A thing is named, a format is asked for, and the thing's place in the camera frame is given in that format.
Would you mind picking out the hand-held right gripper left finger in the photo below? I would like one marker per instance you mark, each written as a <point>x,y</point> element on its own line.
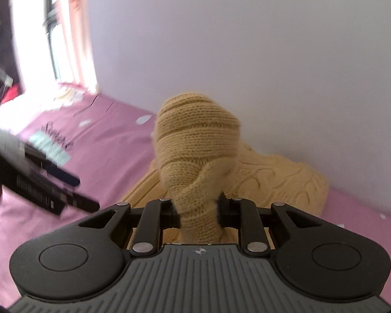
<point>174,216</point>

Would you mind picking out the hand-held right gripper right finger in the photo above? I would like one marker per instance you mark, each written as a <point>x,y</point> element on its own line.
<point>222,215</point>

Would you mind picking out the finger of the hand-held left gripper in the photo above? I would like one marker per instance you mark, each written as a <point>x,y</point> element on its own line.
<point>55,169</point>
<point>52,197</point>

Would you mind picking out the red cloth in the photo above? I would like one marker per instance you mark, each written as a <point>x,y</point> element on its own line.
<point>13,94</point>

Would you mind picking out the pink floral bed sheet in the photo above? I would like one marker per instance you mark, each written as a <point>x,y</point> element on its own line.
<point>110,137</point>

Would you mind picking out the pink curtain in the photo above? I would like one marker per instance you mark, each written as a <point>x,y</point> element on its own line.
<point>81,32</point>

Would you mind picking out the window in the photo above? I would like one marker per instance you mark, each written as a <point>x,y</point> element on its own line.
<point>57,26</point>

